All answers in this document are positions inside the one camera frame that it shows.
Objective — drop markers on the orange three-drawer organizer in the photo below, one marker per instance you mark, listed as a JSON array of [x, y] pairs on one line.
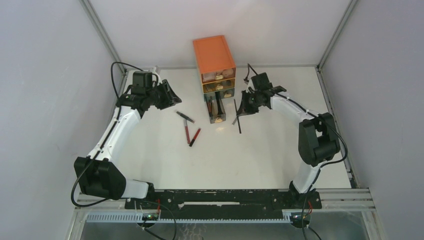
[[212, 54]]

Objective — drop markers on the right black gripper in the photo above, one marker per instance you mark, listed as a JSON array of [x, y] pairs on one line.
[[244, 109]]

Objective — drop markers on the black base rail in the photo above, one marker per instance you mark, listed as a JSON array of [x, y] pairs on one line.
[[225, 204]]

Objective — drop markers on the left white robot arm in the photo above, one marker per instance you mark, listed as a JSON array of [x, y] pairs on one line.
[[97, 173]]

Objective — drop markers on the black powder brush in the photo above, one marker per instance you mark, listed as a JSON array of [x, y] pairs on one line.
[[218, 103]]

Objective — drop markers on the clear drawer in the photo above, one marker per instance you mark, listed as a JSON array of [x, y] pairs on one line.
[[219, 85], [227, 93], [218, 75], [215, 118]]

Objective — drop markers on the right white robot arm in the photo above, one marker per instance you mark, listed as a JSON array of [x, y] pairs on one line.
[[318, 140]]

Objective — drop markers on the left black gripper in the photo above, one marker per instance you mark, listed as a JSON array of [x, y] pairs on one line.
[[169, 100]]

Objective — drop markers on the dark concealer stick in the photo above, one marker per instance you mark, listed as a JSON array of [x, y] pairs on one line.
[[184, 116]]

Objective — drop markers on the red lipstick black cap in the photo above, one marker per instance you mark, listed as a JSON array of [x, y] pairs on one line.
[[195, 137]]

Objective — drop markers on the pink lip gloss tube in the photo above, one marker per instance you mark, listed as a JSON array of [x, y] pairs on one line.
[[187, 133]]

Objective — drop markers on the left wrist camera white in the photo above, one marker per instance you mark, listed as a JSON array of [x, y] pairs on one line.
[[155, 70]]

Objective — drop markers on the clear top drawer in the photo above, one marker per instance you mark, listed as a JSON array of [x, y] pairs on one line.
[[218, 75]]

